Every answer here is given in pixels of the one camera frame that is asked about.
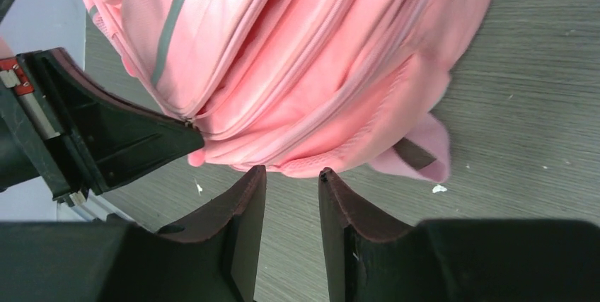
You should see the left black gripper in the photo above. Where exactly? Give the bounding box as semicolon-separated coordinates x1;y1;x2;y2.
1;48;204;207

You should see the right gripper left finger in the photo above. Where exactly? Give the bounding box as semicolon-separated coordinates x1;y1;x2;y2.
1;165;266;301

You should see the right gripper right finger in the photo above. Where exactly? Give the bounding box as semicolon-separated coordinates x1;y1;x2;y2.
318;168;599;301

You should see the pink student backpack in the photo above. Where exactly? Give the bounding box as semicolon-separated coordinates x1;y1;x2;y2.
83;0;491;183

